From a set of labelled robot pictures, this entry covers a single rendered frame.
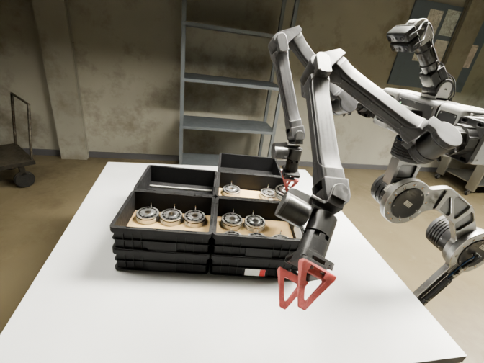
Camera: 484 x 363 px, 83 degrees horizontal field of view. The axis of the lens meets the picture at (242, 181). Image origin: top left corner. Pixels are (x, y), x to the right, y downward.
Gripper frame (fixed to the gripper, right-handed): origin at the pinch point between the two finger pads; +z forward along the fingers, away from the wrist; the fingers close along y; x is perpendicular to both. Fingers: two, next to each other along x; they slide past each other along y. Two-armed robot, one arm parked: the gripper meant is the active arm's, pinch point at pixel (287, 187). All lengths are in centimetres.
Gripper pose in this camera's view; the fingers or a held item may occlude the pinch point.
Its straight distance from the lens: 127.3
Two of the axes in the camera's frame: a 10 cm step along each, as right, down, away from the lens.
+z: -1.2, 8.8, 4.6
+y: 0.2, 4.6, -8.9
